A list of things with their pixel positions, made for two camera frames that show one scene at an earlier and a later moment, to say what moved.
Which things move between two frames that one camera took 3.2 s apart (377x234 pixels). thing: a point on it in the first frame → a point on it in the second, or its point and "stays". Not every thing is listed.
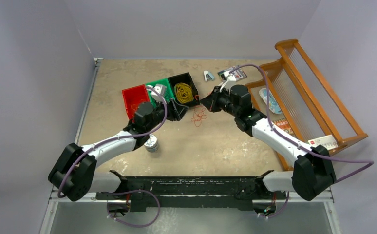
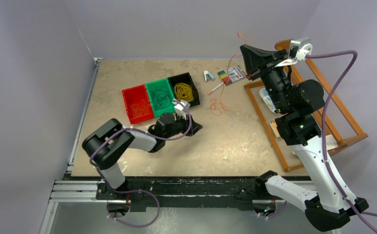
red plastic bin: (133, 96) stays
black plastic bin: (184, 78) stays
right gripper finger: (210, 102) → (254, 58)
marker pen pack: (239, 74) stays
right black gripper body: (224, 102) → (272, 73)
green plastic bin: (169, 94) stays
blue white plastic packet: (273, 105) stays
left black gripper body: (159, 112) → (180, 126)
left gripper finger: (179, 110) → (195, 127)
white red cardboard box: (328, 142) stays
